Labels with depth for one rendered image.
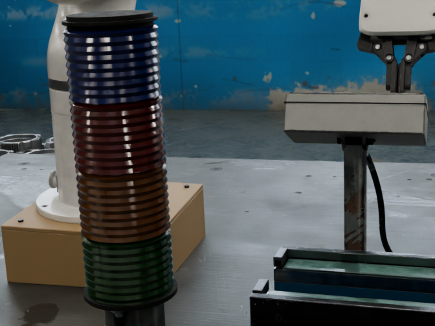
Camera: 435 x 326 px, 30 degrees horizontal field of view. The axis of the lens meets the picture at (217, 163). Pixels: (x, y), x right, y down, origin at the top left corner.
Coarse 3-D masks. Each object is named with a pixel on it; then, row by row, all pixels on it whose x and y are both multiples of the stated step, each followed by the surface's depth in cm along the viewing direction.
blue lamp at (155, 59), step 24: (72, 48) 49; (96, 48) 49; (120, 48) 49; (144, 48) 49; (72, 72) 50; (96, 72) 49; (120, 72) 49; (144, 72) 50; (72, 96) 51; (96, 96) 49; (120, 96) 49; (144, 96) 50
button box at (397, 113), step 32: (288, 96) 101; (320, 96) 100; (352, 96) 98; (384, 96) 97; (416, 96) 96; (288, 128) 100; (320, 128) 99; (352, 128) 98; (384, 128) 97; (416, 128) 96
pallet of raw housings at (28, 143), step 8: (8, 136) 336; (16, 136) 338; (24, 136) 338; (32, 136) 337; (40, 136) 333; (0, 144) 326; (8, 144) 322; (16, 144) 323; (24, 144) 323; (32, 144) 327; (40, 144) 330; (48, 144) 320; (0, 152) 312; (8, 152) 307; (16, 152) 323; (24, 152) 322; (32, 152) 306; (40, 152) 308; (48, 152) 309
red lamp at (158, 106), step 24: (72, 120) 51; (96, 120) 50; (120, 120) 50; (144, 120) 50; (96, 144) 50; (120, 144) 50; (144, 144) 51; (96, 168) 51; (120, 168) 50; (144, 168) 51
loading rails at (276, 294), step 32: (288, 256) 91; (320, 256) 90; (352, 256) 89; (384, 256) 88; (416, 256) 87; (256, 288) 80; (288, 288) 88; (320, 288) 87; (352, 288) 86; (384, 288) 85; (416, 288) 84; (256, 320) 79; (288, 320) 78; (320, 320) 77; (352, 320) 76; (384, 320) 75; (416, 320) 74
